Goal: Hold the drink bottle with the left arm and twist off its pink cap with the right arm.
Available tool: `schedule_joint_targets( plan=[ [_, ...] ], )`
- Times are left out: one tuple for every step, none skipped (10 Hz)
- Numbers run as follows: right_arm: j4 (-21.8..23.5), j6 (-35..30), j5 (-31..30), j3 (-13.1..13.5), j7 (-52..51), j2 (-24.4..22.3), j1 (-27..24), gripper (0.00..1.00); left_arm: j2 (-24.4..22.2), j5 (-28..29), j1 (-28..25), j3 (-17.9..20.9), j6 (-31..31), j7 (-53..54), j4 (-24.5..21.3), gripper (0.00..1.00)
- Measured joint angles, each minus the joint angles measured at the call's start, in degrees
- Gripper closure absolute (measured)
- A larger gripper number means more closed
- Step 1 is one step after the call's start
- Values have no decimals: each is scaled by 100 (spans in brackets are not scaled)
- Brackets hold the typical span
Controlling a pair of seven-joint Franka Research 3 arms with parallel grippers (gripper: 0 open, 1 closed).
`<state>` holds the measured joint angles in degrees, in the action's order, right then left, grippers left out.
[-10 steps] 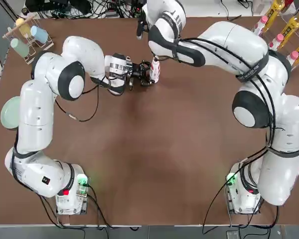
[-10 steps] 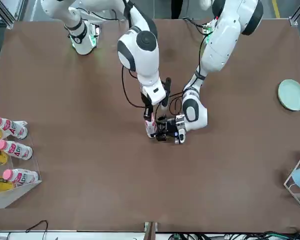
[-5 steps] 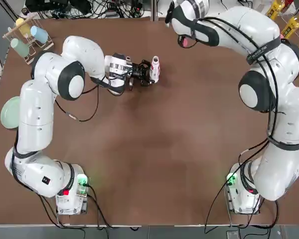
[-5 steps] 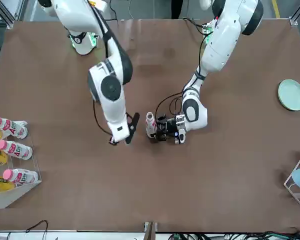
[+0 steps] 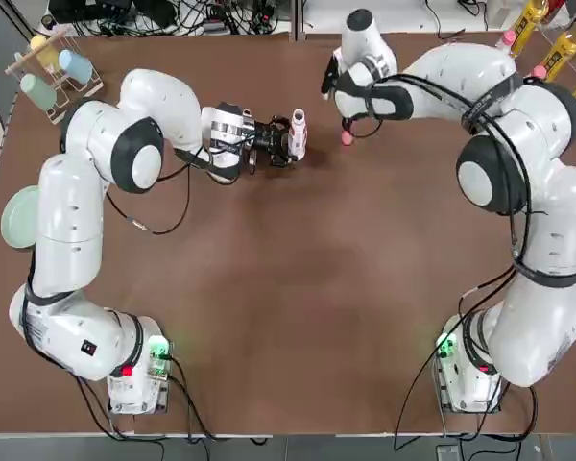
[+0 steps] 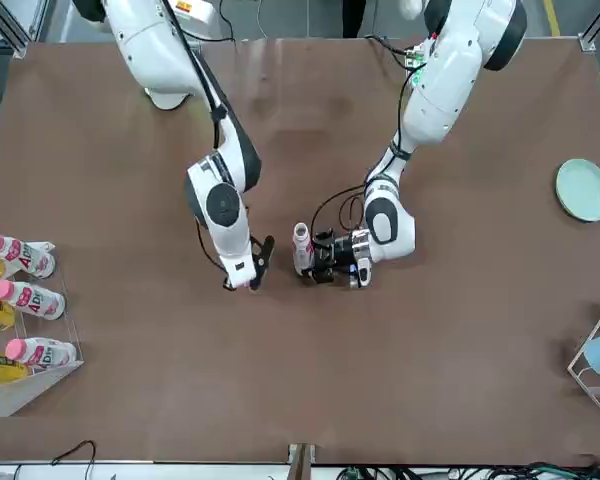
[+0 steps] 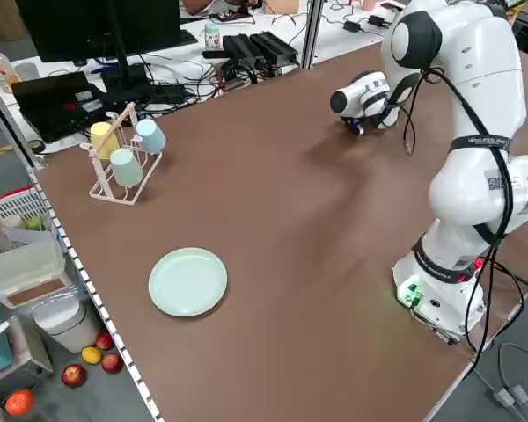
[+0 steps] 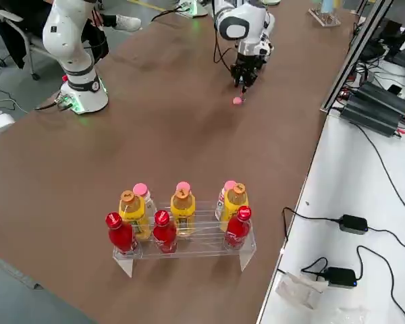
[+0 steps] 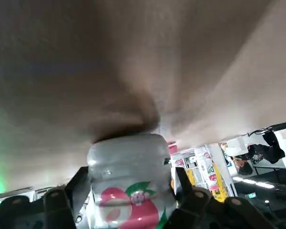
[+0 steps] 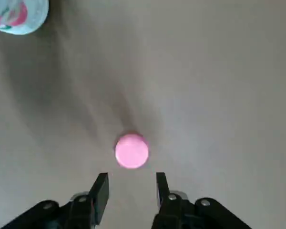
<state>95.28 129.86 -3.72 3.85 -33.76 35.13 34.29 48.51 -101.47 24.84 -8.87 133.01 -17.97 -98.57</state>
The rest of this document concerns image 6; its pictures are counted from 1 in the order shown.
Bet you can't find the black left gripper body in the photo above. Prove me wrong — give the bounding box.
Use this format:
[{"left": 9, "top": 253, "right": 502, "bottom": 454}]
[{"left": 328, "top": 230, "right": 357, "bottom": 274}]

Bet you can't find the white drink bottle pink label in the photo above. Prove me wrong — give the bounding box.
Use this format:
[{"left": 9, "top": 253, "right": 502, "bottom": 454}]
[{"left": 292, "top": 223, "right": 316, "bottom": 277}]

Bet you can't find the white pink-capped milk bottle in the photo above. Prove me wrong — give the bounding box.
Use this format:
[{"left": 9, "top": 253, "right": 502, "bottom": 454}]
[
  {"left": 4, "top": 337, "right": 78, "bottom": 375},
  {"left": 0, "top": 232, "right": 57, "bottom": 280},
  {"left": 0, "top": 279, "right": 67, "bottom": 322}
]

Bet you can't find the clear acrylic bottle shelf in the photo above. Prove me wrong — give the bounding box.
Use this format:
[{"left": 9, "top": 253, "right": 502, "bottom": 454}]
[{"left": 0, "top": 238, "right": 85, "bottom": 420}]

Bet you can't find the person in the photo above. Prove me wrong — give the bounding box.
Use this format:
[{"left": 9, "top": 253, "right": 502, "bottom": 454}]
[{"left": 340, "top": 0, "right": 424, "bottom": 39}]

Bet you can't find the white control box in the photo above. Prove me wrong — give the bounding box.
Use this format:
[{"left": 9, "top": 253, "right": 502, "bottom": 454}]
[{"left": 172, "top": 0, "right": 214, "bottom": 27}]

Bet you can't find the mint green plate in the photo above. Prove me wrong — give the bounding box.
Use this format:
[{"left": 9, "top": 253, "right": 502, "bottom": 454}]
[{"left": 555, "top": 158, "right": 600, "bottom": 223}]

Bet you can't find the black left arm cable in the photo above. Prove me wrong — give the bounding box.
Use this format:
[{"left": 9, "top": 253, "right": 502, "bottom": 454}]
[{"left": 311, "top": 72, "right": 419, "bottom": 236}]

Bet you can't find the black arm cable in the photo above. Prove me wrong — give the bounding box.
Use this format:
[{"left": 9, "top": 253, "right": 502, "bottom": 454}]
[
  {"left": 159, "top": 0, "right": 231, "bottom": 151},
  {"left": 311, "top": 72, "right": 419, "bottom": 236}
]

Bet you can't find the aluminium profile post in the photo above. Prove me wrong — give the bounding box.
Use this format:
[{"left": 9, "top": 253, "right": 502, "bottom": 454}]
[{"left": 287, "top": 442, "right": 315, "bottom": 480}]

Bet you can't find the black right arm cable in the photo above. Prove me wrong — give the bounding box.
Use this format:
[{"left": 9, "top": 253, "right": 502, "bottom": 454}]
[{"left": 159, "top": 0, "right": 231, "bottom": 151}]

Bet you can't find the black left base cable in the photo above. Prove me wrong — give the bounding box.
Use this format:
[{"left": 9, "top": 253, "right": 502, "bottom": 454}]
[{"left": 363, "top": 33, "right": 416, "bottom": 69}]

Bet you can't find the thin black cable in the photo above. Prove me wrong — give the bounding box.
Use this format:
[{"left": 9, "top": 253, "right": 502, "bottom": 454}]
[{"left": 51, "top": 439, "right": 97, "bottom": 480}]

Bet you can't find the white wire cup rack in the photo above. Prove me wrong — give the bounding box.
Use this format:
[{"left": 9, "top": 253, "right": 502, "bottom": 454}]
[{"left": 567, "top": 299, "right": 600, "bottom": 416}]

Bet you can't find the aluminium frame beam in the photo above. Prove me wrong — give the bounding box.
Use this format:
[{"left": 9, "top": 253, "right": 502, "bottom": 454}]
[
  {"left": 0, "top": 0, "right": 49, "bottom": 57},
  {"left": 577, "top": 0, "right": 600, "bottom": 52}
]

